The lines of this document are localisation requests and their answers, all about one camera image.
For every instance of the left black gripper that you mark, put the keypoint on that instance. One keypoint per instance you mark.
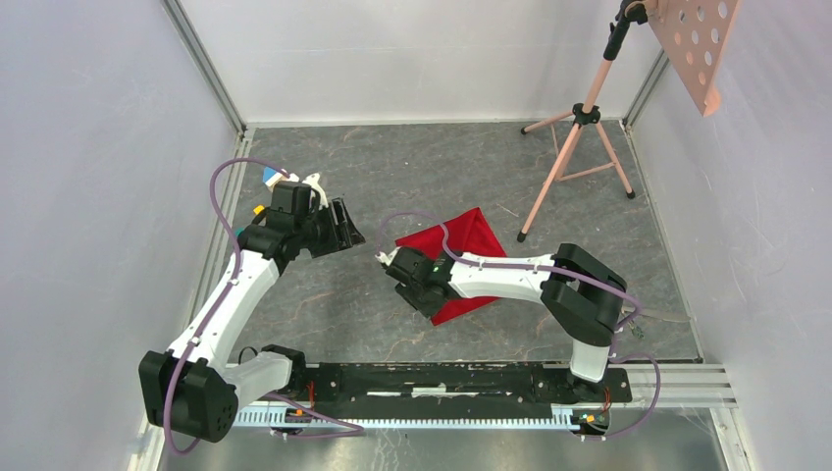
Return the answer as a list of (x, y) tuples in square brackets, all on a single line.
[(342, 235)]

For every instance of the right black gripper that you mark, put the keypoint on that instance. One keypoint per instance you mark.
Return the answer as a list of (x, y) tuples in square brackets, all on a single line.
[(427, 310)]

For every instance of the red cloth napkin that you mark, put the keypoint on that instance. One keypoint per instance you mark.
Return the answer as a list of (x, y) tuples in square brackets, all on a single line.
[(468, 232)]

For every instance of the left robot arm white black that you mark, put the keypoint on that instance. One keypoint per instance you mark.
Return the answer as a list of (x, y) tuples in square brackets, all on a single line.
[(189, 388)]

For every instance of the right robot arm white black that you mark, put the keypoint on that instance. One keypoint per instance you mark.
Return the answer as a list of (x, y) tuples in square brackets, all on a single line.
[(583, 295)]

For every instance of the blue white toy block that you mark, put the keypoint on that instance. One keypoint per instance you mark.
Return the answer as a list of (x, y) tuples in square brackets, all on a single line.
[(271, 177)]

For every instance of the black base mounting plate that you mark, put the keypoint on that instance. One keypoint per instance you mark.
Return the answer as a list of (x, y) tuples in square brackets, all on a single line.
[(450, 390)]

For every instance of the iridescent spoon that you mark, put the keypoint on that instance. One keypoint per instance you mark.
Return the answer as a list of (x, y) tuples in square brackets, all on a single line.
[(636, 330)]

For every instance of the pink tripod stand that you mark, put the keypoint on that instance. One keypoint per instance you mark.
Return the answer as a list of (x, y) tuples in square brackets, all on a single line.
[(586, 114)]

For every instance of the pink perforated board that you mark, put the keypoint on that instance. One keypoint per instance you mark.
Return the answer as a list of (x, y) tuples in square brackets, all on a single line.
[(693, 34)]

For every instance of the white slotted cable duct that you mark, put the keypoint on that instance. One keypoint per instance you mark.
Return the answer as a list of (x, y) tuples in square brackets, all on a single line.
[(277, 415)]

